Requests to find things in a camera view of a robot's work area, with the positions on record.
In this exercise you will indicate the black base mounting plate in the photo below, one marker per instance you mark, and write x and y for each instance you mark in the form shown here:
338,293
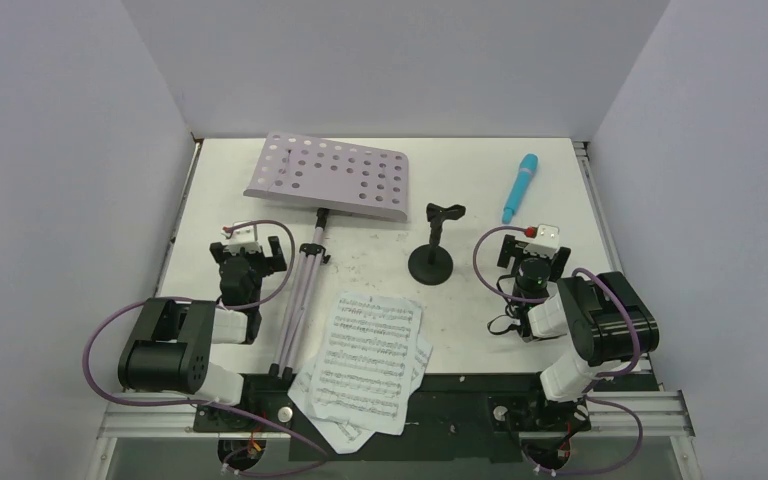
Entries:
497,417

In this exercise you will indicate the lilac perforated music stand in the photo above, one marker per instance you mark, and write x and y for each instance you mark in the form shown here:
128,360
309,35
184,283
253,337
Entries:
330,176

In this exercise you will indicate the blue toy microphone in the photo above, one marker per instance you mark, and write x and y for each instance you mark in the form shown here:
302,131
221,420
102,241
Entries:
525,174

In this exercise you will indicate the lower sheet music page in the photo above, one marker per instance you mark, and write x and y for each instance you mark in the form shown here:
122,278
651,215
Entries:
345,438

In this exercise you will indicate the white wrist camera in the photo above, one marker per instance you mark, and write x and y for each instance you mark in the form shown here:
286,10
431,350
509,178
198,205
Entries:
246,232
542,240

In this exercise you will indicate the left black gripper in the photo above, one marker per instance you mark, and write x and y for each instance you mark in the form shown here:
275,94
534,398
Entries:
270,264

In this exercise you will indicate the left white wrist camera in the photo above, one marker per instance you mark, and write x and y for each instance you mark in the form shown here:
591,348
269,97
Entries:
246,232

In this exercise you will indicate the sheet music page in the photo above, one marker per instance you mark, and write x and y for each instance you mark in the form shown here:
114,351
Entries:
363,372
345,438

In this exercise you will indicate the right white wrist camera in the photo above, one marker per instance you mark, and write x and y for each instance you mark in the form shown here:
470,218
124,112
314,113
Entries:
542,240

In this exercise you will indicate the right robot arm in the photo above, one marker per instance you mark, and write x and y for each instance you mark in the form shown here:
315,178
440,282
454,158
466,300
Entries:
607,324

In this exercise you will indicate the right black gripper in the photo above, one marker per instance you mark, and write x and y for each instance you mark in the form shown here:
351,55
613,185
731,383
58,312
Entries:
508,249

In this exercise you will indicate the top sheet music page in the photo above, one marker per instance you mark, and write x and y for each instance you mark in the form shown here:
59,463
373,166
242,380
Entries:
363,372

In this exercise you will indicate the black microphone desk stand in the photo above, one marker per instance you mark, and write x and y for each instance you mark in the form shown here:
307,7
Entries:
431,264

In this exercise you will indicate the aluminium rail frame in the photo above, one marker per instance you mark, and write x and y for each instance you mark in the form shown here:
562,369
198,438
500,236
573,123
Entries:
662,414

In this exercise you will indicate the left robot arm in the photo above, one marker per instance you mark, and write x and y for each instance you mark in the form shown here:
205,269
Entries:
169,347

